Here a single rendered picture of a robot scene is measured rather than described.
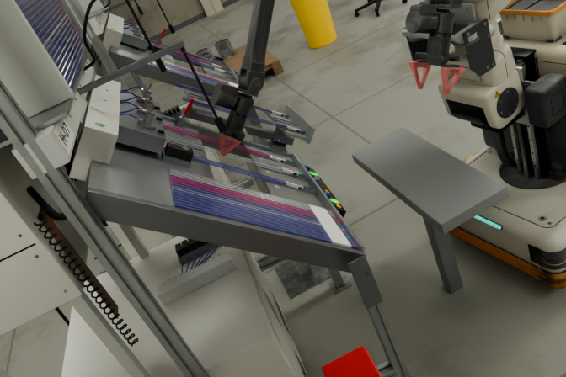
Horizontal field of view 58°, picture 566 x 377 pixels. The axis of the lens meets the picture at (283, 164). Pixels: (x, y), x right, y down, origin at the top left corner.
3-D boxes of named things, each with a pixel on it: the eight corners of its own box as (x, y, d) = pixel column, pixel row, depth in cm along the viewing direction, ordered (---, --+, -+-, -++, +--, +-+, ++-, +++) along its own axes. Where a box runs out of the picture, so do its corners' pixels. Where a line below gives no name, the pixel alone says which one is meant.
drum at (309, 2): (331, 31, 544) (312, -21, 517) (345, 36, 513) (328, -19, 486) (301, 46, 539) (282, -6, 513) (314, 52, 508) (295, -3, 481)
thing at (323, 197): (288, 170, 197) (295, 153, 195) (354, 270, 139) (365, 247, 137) (285, 169, 196) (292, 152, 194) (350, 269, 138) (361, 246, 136)
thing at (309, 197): (287, 163, 196) (291, 156, 195) (355, 261, 138) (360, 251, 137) (242, 150, 188) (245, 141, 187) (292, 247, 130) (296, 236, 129)
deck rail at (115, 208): (354, 270, 139) (364, 251, 137) (357, 274, 137) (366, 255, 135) (81, 211, 112) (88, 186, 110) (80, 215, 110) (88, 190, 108)
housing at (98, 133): (109, 121, 171) (121, 82, 167) (102, 185, 128) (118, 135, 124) (83, 114, 168) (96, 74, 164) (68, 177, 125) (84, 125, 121)
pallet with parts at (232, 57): (197, 79, 580) (185, 55, 565) (257, 50, 590) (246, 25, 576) (218, 104, 486) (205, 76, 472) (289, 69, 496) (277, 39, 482)
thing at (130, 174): (193, 142, 182) (197, 129, 181) (222, 241, 124) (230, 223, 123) (97, 114, 169) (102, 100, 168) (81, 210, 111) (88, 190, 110)
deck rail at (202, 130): (286, 167, 199) (292, 153, 197) (288, 170, 197) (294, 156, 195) (98, 113, 171) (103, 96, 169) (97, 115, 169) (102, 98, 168)
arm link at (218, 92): (264, 80, 157) (252, 76, 164) (231, 68, 151) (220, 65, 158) (251, 117, 158) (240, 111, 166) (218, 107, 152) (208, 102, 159)
